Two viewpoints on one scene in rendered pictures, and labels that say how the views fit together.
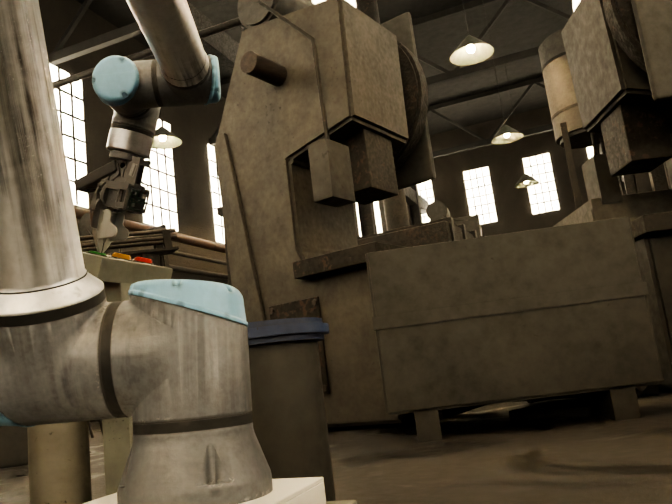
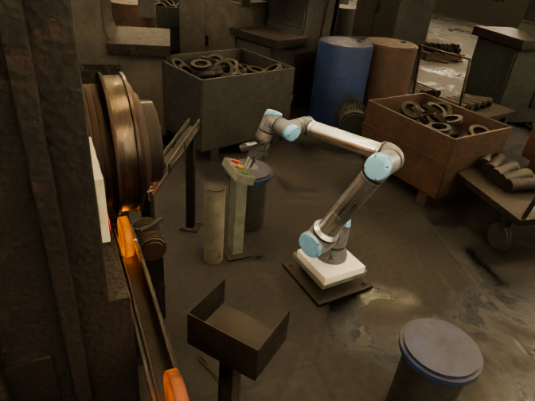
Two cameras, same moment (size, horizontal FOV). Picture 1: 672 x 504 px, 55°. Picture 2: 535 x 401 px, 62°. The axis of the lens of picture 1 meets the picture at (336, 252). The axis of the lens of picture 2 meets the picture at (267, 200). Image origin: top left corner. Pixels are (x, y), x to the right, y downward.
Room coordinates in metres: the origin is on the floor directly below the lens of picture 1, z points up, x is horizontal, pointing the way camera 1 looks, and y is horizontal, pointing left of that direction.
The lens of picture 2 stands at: (-0.28, 2.07, 1.76)
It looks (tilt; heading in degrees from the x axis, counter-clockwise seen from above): 31 degrees down; 312
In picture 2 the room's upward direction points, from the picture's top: 6 degrees clockwise
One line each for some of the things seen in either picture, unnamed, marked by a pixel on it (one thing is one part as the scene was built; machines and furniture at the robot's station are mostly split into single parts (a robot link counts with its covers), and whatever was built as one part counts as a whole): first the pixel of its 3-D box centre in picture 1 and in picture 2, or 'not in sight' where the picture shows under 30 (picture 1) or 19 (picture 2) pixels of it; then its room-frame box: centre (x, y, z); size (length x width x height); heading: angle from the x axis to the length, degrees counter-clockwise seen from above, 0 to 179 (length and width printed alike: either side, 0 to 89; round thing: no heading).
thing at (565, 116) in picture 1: (601, 190); not in sight; (8.51, -3.68, 2.25); 0.92 x 0.92 x 4.50
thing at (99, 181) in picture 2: not in sight; (96, 187); (0.73, 1.62, 1.15); 0.26 x 0.02 x 0.18; 160
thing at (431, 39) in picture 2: not in sight; (429, 45); (3.81, -6.83, 0.16); 1.20 x 0.82 x 0.32; 150
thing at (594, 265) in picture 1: (496, 330); (223, 99); (2.86, -0.66, 0.39); 1.03 x 0.83 x 0.77; 85
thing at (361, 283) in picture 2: not in sight; (327, 271); (0.85, 0.21, 0.04); 0.40 x 0.40 x 0.08; 74
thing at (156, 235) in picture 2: not in sight; (150, 270); (1.28, 1.16, 0.27); 0.22 x 0.13 x 0.53; 160
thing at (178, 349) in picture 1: (183, 348); (335, 229); (0.85, 0.21, 0.35); 0.17 x 0.15 x 0.18; 92
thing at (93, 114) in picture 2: not in sight; (93, 146); (1.04, 1.48, 1.11); 0.47 x 0.10 x 0.47; 160
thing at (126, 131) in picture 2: not in sight; (119, 144); (1.01, 1.40, 1.11); 0.47 x 0.06 x 0.47; 160
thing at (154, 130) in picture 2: not in sight; (149, 141); (0.98, 1.31, 1.11); 0.28 x 0.06 x 0.28; 160
